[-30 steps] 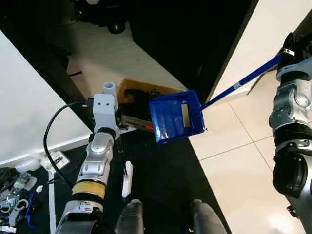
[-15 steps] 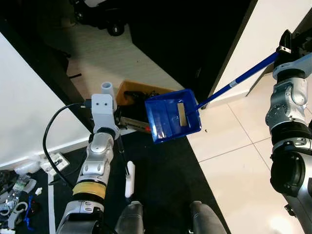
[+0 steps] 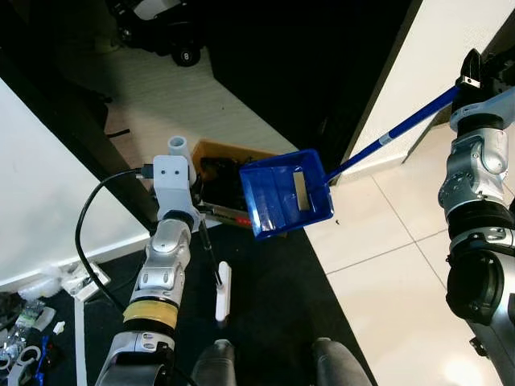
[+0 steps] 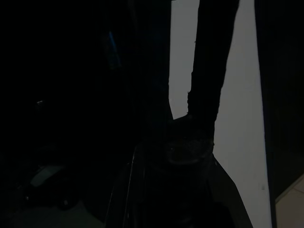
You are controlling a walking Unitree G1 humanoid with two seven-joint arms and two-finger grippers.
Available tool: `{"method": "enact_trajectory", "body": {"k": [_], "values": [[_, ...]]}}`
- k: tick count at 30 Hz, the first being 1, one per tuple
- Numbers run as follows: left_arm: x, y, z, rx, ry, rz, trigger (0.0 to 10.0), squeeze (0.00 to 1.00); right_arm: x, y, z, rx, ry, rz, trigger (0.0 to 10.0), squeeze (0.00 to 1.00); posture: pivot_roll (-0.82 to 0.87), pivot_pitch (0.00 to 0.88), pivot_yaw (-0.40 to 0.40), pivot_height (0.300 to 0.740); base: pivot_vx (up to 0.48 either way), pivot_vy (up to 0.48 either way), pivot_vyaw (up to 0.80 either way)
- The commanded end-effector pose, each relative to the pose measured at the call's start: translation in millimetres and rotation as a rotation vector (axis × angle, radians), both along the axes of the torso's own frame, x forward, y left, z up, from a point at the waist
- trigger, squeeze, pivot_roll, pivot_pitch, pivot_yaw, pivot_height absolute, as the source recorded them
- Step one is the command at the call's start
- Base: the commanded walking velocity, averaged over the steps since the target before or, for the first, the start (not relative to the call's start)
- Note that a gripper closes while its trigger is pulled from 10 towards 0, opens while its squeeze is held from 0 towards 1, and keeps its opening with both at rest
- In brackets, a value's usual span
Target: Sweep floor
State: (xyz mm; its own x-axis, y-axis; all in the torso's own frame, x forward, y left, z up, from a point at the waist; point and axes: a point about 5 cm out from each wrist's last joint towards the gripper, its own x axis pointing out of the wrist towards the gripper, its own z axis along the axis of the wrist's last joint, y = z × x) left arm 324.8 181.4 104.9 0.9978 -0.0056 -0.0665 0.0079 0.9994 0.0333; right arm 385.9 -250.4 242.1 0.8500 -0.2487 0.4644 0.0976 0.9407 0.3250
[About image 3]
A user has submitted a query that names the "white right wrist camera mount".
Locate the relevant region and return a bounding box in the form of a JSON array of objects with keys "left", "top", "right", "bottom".
[{"left": 449, "top": 85, "right": 515, "bottom": 134}]

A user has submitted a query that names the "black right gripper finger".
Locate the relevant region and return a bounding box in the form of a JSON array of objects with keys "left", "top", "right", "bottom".
[{"left": 457, "top": 48, "right": 484, "bottom": 89}]

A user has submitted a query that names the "grey robot foot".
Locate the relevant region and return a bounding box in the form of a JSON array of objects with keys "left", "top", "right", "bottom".
[
  {"left": 192, "top": 339, "right": 239, "bottom": 386},
  {"left": 311, "top": 338, "right": 365, "bottom": 386}
]

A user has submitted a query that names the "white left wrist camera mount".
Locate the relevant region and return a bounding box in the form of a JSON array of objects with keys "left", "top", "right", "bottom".
[{"left": 151, "top": 154, "right": 195, "bottom": 218}]

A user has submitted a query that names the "brown cardboard box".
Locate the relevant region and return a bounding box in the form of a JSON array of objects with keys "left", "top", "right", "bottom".
[{"left": 192, "top": 139, "right": 278, "bottom": 231}]

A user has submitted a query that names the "black cabinet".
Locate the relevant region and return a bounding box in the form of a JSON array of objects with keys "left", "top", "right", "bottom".
[{"left": 201, "top": 0, "right": 424, "bottom": 179}]

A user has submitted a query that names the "clear plastic bottle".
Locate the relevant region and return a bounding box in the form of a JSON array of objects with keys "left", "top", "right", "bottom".
[{"left": 0, "top": 299, "right": 47, "bottom": 364}]

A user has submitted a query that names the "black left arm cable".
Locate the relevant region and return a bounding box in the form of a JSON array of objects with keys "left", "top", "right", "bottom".
[{"left": 75, "top": 166, "right": 155, "bottom": 316}]

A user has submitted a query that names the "black wheeled machine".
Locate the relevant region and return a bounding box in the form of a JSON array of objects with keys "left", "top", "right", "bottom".
[{"left": 109, "top": 0, "right": 207, "bottom": 68}]

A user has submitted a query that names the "black floor mat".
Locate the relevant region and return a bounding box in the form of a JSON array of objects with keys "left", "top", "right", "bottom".
[{"left": 0, "top": 225, "right": 376, "bottom": 386}]

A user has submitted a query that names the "black junk pile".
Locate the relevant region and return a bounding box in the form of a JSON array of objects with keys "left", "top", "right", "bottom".
[{"left": 200, "top": 157, "right": 244, "bottom": 203}]

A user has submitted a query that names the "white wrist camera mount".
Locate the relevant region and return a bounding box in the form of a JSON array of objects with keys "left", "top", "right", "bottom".
[
  {"left": 151, "top": 154, "right": 195, "bottom": 218},
  {"left": 449, "top": 85, "right": 515, "bottom": 134}
]

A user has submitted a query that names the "grey right robot foot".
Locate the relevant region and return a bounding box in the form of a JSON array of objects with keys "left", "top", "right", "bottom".
[{"left": 311, "top": 338, "right": 365, "bottom": 386}]

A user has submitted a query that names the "white broom with black stick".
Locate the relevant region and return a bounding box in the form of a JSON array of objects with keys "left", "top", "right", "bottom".
[{"left": 167, "top": 135, "right": 233, "bottom": 325}]

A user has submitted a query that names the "black frame post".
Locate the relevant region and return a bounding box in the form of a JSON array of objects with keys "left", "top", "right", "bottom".
[{"left": 0, "top": 72, "right": 159, "bottom": 236}]

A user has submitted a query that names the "white plastic packet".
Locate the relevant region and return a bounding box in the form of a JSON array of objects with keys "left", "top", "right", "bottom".
[{"left": 60, "top": 261, "right": 102, "bottom": 303}]

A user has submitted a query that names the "grey left robot foot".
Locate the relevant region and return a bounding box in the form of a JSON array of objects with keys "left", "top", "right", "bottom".
[{"left": 192, "top": 339, "right": 239, "bottom": 386}]

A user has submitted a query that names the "blue long-handled dustpan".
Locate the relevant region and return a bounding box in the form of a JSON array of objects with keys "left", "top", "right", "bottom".
[{"left": 240, "top": 84, "right": 461, "bottom": 240}]

